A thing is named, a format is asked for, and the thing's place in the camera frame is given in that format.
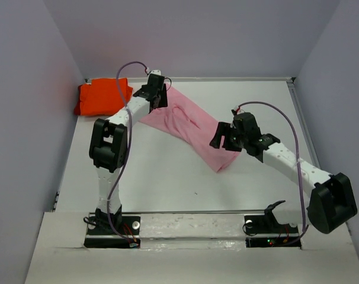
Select aluminium table edge rail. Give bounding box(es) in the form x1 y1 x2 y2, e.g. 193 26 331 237
84 76 296 83

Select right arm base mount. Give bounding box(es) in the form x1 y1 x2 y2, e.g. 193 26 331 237
242 201 302 248

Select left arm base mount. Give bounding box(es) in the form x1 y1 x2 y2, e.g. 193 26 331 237
83 209 141 249

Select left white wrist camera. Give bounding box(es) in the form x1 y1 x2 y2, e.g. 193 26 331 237
147 69 162 76

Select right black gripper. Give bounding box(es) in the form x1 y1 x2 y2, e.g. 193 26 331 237
209 122 248 153

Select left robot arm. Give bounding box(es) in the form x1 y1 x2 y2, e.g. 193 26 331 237
89 70 168 234

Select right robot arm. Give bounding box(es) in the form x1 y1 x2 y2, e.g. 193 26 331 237
210 112 358 234

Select folded orange t-shirt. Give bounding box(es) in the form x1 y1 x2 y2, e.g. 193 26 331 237
73 78 124 116

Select pink t-shirt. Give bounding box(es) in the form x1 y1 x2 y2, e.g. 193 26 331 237
140 87 239 173

